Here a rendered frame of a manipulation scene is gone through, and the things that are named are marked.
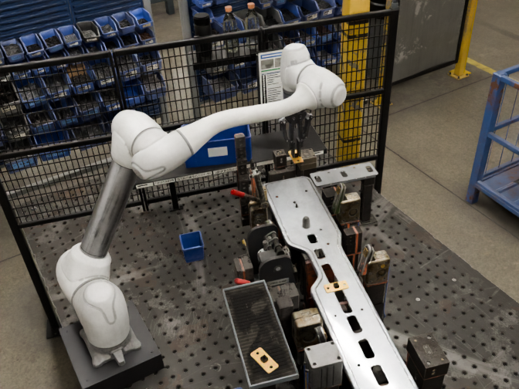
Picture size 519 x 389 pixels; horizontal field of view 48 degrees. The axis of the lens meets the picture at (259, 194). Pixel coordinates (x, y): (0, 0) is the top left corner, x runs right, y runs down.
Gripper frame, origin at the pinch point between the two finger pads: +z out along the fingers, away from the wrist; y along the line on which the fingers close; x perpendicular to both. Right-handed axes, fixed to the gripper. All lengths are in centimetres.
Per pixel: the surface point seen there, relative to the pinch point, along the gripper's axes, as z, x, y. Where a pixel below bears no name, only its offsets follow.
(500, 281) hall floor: 129, 15, 127
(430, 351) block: 26, -83, 17
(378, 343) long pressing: 29, -74, 4
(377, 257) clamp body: 25, -41, 17
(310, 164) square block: 26.9, 23.2, 14.1
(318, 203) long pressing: 29.1, -0.9, 9.3
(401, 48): 83, 231, 163
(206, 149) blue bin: 17.4, 36.0, -29.8
